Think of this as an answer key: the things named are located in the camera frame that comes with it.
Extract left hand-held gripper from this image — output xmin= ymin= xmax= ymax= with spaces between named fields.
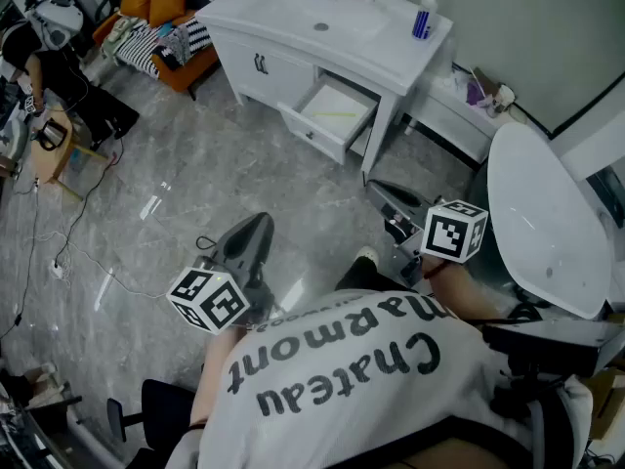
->
xmin=165 ymin=212 xmax=275 ymax=336

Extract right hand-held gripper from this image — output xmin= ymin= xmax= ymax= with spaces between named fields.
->
xmin=366 ymin=181 xmax=489 ymax=288

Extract white vanity drawer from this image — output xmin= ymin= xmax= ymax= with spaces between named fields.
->
xmin=276 ymin=72 xmax=383 ymax=166

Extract person's left forearm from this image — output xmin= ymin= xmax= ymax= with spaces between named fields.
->
xmin=188 ymin=322 xmax=245 ymax=429

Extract person's right forearm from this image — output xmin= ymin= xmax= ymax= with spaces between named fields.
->
xmin=422 ymin=256 xmax=494 ymax=321

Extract white shoe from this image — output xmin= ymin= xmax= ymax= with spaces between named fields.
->
xmin=353 ymin=245 xmax=381 ymax=268

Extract black trousers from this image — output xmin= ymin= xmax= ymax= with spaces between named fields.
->
xmin=334 ymin=256 xmax=409 ymax=296

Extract low white shelf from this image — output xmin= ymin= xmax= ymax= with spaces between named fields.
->
xmin=407 ymin=64 xmax=519 ymax=168

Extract purple packet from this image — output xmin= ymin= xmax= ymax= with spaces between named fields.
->
xmin=465 ymin=76 xmax=485 ymax=108

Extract paper cup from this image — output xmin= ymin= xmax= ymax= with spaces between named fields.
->
xmin=486 ymin=84 xmax=518 ymax=119

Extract white printed t-shirt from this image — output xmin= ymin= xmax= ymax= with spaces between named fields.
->
xmin=164 ymin=288 xmax=595 ymax=469

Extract white vanity cabinet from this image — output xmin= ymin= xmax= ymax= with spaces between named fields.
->
xmin=208 ymin=24 xmax=421 ymax=175

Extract black office chair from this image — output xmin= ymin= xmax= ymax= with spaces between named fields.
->
xmin=105 ymin=377 xmax=209 ymax=469

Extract blue striped spray bottle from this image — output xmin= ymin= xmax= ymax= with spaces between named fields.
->
xmin=411 ymin=0 xmax=443 ymax=42

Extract orange sofa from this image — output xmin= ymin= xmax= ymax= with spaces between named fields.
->
xmin=91 ymin=0 xmax=230 ymax=103

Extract black chest-mounted device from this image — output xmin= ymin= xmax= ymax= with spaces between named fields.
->
xmin=480 ymin=316 xmax=625 ymax=422

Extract wooden side table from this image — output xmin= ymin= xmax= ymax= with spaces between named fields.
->
xmin=26 ymin=107 xmax=112 ymax=202

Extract grey fuzzy cushion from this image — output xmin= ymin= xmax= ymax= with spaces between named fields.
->
xmin=156 ymin=25 xmax=192 ymax=66

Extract steel kettle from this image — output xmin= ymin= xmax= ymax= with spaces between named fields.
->
xmin=35 ymin=117 xmax=69 ymax=152

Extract black white striped blanket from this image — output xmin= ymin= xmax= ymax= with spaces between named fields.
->
xmin=112 ymin=15 xmax=216 ymax=81

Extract brown cardboard box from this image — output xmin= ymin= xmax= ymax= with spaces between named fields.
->
xmin=585 ymin=366 xmax=625 ymax=442

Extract white hard-shell backpack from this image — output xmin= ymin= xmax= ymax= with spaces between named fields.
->
xmin=22 ymin=0 xmax=85 ymax=52

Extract red wrist cord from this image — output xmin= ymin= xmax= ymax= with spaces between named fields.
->
xmin=422 ymin=260 xmax=451 ymax=281

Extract black floor cable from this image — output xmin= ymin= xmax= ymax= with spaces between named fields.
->
xmin=52 ymin=137 xmax=126 ymax=269

